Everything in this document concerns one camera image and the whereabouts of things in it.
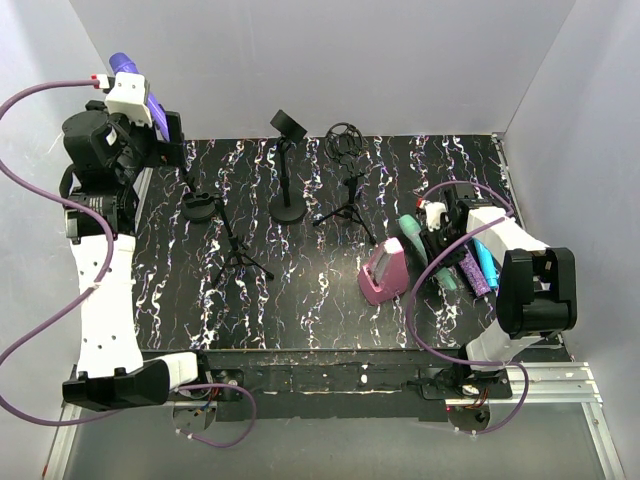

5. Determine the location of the black tripod shock-mount stand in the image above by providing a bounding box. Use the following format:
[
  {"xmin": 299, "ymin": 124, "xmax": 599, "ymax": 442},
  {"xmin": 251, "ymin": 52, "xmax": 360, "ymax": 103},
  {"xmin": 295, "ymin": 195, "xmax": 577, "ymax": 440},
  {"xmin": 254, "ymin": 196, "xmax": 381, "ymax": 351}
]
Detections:
[{"xmin": 312, "ymin": 121, "xmax": 379, "ymax": 246}]

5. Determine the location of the black round-base desk stand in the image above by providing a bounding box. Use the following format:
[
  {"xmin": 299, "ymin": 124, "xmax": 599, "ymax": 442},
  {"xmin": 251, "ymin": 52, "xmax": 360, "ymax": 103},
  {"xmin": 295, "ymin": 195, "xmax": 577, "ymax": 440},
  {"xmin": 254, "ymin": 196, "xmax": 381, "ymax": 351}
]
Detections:
[{"xmin": 269, "ymin": 109, "xmax": 307, "ymax": 225}]

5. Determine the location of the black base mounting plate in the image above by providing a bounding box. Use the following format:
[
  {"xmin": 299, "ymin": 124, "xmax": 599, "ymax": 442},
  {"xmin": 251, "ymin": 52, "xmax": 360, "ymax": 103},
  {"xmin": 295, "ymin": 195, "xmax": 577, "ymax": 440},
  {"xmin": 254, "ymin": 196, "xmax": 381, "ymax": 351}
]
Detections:
[{"xmin": 154, "ymin": 347, "xmax": 571, "ymax": 426}]

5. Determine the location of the black clamp arm green mic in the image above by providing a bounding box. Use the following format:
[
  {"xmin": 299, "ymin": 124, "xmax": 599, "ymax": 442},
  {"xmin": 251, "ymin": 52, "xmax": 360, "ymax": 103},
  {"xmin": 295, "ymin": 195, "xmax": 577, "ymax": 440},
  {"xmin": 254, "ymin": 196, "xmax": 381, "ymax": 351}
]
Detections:
[{"xmin": 180, "ymin": 191, "xmax": 275, "ymax": 289}]

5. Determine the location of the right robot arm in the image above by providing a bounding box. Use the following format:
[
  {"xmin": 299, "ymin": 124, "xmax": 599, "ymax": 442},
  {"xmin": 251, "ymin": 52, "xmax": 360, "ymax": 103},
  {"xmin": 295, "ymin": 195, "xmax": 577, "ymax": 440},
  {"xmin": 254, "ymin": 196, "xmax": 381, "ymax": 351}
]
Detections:
[{"xmin": 418, "ymin": 180, "xmax": 578, "ymax": 398}]

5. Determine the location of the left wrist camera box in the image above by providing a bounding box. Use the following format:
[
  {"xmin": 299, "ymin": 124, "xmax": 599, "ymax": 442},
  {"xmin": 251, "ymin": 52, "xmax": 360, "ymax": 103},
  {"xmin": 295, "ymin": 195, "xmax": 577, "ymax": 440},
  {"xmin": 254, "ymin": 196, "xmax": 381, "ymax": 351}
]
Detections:
[{"xmin": 105, "ymin": 72, "xmax": 153, "ymax": 127}]

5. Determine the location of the green microphone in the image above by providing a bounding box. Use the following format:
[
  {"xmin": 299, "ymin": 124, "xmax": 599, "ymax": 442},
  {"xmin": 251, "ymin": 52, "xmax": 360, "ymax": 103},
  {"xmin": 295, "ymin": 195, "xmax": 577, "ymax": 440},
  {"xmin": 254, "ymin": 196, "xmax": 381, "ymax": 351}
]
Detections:
[{"xmin": 398, "ymin": 214, "xmax": 457, "ymax": 291}]

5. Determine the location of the black clamp arm purple mic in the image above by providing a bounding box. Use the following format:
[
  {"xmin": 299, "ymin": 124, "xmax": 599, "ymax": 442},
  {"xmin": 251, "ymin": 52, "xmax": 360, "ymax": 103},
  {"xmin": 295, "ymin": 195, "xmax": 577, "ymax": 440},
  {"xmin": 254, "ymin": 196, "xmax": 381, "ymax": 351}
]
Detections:
[{"xmin": 178, "ymin": 166, "xmax": 197, "ymax": 199}]

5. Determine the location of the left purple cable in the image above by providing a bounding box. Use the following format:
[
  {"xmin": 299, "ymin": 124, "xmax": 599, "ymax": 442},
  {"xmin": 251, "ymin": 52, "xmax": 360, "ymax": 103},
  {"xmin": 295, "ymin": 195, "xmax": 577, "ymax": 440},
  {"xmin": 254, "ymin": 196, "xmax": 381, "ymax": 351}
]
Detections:
[{"xmin": 0, "ymin": 77, "xmax": 259, "ymax": 449}]

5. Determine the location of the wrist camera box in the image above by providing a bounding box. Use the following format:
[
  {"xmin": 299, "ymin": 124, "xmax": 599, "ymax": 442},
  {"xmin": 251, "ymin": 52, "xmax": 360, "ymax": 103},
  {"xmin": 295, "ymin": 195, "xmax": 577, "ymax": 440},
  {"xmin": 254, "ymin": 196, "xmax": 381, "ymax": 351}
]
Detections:
[
  {"xmin": 422, "ymin": 202, "xmax": 447, "ymax": 231},
  {"xmin": 105, "ymin": 72, "xmax": 153, "ymax": 127}
]

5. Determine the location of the blue microphone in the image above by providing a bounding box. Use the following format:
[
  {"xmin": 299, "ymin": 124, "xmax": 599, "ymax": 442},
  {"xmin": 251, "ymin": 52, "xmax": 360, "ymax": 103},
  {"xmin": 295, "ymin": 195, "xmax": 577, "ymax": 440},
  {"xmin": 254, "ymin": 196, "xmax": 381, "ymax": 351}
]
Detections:
[{"xmin": 473, "ymin": 239, "xmax": 499, "ymax": 289}]

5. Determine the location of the purple cable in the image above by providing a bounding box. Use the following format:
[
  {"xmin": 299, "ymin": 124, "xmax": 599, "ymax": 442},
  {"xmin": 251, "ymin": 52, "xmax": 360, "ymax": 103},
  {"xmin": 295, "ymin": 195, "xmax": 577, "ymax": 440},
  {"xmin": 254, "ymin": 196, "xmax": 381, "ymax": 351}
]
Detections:
[
  {"xmin": 0, "ymin": 77, "xmax": 259, "ymax": 449},
  {"xmin": 407, "ymin": 180, "xmax": 530, "ymax": 435}
]

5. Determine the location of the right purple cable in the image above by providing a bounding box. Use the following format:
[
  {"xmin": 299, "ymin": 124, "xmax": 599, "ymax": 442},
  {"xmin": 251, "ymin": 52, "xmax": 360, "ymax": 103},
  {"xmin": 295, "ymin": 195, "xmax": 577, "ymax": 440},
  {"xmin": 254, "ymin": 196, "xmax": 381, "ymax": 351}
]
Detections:
[{"xmin": 407, "ymin": 180, "xmax": 530, "ymax": 435}]

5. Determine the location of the pink phone dock stand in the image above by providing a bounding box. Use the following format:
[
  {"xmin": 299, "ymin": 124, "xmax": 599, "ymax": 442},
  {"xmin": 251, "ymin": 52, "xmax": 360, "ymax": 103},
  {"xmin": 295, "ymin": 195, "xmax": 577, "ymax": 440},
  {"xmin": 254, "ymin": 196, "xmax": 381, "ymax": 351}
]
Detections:
[{"xmin": 357, "ymin": 237, "xmax": 409, "ymax": 305}]

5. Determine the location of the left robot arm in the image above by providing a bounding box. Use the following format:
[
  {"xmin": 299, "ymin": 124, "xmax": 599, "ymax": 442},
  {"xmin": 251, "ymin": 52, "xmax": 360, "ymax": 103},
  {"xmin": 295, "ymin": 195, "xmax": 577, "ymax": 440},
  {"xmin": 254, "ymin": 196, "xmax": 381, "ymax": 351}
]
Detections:
[{"xmin": 60, "ymin": 102, "xmax": 213, "ymax": 412}]

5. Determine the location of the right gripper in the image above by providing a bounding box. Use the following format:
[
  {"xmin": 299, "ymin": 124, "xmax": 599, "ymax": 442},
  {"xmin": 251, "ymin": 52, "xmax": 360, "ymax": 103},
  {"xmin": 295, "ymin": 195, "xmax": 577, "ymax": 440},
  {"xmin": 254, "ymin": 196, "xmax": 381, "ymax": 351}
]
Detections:
[{"xmin": 419, "ymin": 222, "xmax": 472, "ymax": 275}]

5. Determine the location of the glitter purple microphone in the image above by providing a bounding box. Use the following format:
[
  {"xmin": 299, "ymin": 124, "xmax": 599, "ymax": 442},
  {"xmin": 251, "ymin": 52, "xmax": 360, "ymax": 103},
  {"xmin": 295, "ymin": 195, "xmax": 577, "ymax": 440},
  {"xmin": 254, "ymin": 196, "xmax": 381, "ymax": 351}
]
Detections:
[{"xmin": 459, "ymin": 252, "xmax": 491, "ymax": 297}]

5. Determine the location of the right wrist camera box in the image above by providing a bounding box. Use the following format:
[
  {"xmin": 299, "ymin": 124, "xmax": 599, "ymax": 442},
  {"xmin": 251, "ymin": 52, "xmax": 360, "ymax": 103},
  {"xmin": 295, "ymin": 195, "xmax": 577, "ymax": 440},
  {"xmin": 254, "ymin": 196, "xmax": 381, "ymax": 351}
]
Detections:
[{"xmin": 422, "ymin": 202, "xmax": 447, "ymax": 231}]

